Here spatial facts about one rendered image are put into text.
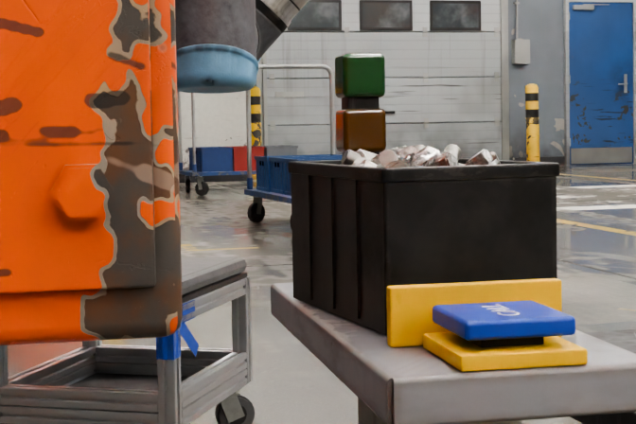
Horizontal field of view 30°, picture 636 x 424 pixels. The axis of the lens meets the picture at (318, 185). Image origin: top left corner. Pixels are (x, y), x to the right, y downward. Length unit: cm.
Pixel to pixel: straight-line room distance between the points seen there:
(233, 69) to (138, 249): 75
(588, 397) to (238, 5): 59
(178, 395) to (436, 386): 133
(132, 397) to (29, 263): 159
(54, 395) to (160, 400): 19
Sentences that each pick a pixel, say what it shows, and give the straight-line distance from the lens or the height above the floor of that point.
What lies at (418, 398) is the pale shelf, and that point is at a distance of 70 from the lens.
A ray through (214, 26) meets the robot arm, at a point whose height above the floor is 69.
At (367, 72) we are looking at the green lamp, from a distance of 108.
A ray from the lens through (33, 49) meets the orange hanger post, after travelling 42.
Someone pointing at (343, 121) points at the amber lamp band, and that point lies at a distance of 108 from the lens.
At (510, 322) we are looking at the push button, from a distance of 72.
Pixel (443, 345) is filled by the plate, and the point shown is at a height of 46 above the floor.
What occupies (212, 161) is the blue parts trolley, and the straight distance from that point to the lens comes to 1017.
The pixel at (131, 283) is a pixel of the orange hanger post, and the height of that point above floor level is 54.
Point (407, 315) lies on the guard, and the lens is 78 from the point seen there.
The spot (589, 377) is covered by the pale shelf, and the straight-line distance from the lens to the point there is 73.
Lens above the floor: 60
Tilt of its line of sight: 3 degrees down
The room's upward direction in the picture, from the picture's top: 1 degrees counter-clockwise
